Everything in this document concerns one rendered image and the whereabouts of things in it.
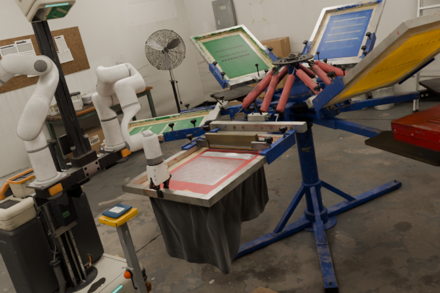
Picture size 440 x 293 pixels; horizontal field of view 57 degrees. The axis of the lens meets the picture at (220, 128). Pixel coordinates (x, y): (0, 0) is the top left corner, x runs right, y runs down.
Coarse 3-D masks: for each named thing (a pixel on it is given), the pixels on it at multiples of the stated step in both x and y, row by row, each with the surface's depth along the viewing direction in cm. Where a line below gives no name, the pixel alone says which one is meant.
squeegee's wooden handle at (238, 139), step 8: (208, 136) 240; (216, 136) 236; (224, 136) 232; (232, 136) 229; (240, 136) 225; (248, 136) 222; (256, 136) 220; (216, 144) 238; (224, 144) 234; (232, 144) 231; (240, 144) 227; (248, 144) 224
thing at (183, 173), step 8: (200, 152) 242; (192, 160) 232; (200, 160) 229; (208, 160) 227; (216, 160) 224; (176, 168) 225; (184, 168) 222; (192, 168) 220; (200, 168) 217; (176, 176) 214; (184, 176) 211; (192, 176) 209; (160, 184) 207; (176, 184) 203
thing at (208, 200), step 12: (180, 156) 236; (264, 156) 206; (252, 168) 197; (132, 180) 211; (144, 180) 215; (228, 180) 186; (240, 180) 189; (132, 192) 203; (144, 192) 197; (168, 192) 186; (180, 192) 184; (192, 192) 181; (216, 192) 176; (228, 192) 182; (204, 204) 174
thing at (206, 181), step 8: (240, 152) 228; (248, 152) 226; (256, 152) 223; (224, 160) 222; (232, 160) 219; (240, 160) 217; (248, 160) 214; (208, 168) 215; (216, 168) 213; (224, 168) 211; (232, 168) 208; (240, 168) 206; (200, 176) 207; (208, 176) 205; (216, 176) 203; (224, 176) 201; (184, 184) 201; (192, 184) 198; (200, 184) 197; (208, 184) 195; (216, 184) 193; (200, 192) 188; (208, 192) 186
